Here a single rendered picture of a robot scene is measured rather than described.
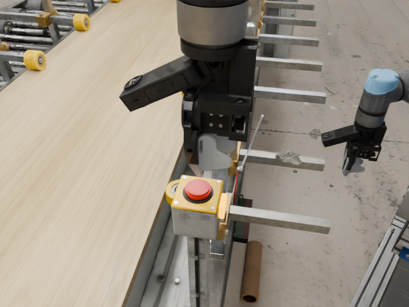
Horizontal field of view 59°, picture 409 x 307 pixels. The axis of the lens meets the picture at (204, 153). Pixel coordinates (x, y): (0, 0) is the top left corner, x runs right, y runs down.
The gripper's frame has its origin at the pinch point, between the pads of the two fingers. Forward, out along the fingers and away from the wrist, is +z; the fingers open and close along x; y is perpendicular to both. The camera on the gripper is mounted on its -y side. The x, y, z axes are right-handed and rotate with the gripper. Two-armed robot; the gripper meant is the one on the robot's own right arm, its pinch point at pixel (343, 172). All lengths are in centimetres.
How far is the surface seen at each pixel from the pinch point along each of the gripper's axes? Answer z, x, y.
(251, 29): -27, 44, -36
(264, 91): -13.4, 23.5, -28.3
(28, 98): -8, 11, -116
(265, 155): -3.5, -0.3, -25.6
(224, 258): 12.5, -30.9, -34.0
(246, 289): 75, -3, -26
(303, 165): -2.1, -1.5, -13.1
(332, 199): 83, 70, 20
